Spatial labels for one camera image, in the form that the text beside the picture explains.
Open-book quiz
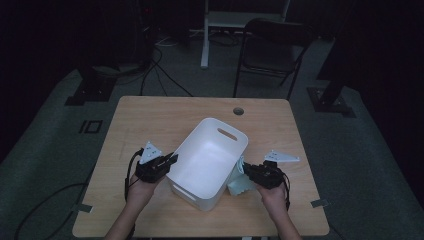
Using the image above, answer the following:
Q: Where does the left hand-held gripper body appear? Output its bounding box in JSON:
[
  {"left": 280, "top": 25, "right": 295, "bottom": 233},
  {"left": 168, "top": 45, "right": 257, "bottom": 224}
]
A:
[{"left": 134, "top": 141, "right": 168, "bottom": 184}]

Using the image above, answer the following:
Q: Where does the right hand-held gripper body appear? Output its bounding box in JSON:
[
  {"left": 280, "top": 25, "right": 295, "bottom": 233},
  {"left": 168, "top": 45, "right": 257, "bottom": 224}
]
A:
[{"left": 253, "top": 149, "right": 301, "bottom": 190}]

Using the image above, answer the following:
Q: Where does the light blue cloth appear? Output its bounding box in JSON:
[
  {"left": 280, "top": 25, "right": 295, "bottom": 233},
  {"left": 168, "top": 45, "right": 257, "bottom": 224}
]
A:
[{"left": 226, "top": 154, "right": 258, "bottom": 197}]

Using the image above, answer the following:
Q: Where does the white plastic basket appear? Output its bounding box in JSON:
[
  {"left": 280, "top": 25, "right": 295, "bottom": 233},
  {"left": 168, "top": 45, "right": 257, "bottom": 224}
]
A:
[{"left": 165, "top": 117, "right": 249, "bottom": 212}]

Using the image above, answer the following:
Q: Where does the person's left hand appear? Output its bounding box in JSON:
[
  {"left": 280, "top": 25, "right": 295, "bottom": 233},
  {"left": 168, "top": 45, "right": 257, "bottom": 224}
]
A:
[{"left": 126, "top": 176, "right": 164, "bottom": 208}]

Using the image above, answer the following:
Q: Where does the person's right hand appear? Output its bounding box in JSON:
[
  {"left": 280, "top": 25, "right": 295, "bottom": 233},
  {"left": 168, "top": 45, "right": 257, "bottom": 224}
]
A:
[{"left": 256, "top": 185, "right": 289, "bottom": 218}]

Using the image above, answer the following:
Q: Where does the black stand base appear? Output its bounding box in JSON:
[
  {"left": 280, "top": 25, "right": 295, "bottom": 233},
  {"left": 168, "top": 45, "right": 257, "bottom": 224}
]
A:
[
  {"left": 64, "top": 64, "right": 118, "bottom": 107},
  {"left": 306, "top": 85, "right": 357, "bottom": 118}
]

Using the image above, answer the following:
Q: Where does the black folding chair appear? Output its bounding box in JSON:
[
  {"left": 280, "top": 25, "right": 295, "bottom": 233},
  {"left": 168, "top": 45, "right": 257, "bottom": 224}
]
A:
[{"left": 232, "top": 17, "right": 314, "bottom": 101}]

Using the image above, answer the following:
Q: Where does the dark equipment cabinet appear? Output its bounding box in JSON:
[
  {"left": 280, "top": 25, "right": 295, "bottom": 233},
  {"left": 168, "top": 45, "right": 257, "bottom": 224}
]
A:
[{"left": 131, "top": 0, "right": 158, "bottom": 66}]

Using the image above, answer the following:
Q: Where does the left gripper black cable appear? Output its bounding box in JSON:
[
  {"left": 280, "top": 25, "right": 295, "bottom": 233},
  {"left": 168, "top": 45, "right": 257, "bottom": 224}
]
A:
[{"left": 124, "top": 148, "right": 145, "bottom": 203}]

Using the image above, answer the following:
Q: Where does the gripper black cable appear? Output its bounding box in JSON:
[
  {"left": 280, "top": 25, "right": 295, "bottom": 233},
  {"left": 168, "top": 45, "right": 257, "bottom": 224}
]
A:
[
  {"left": 281, "top": 171, "right": 292, "bottom": 212},
  {"left": 124, "top": 148, "right": 145, "bottom": 203}
]

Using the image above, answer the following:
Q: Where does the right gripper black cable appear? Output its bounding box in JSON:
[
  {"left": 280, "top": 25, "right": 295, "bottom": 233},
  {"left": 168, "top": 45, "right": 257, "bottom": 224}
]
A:
[{"left": 281, "top": 171, "right": 292, "bottom": 212}]

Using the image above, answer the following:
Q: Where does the black floor cable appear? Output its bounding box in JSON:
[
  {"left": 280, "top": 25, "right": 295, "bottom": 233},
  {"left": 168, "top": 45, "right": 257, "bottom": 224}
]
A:
[
  {"left": 151, "top": 59, "right": 194, "bottom": 98},
  {"left": 13, "top": 182, "right": 88, "bottom": 240},
  {"left": 139, "top": 46, "right": 164, "bottom": 97}
]

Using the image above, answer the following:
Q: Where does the white floor cable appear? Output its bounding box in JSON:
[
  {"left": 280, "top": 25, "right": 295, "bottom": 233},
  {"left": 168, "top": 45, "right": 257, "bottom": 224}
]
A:
[{"left": 154, "top": 35, "right": 179, "bottom": 48}]

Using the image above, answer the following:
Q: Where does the white metal desk frame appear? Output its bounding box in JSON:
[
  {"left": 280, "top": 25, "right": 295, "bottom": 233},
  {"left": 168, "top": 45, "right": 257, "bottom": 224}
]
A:
[{"left": 199, "top": 0, "right": 291, "bottom": 70}]

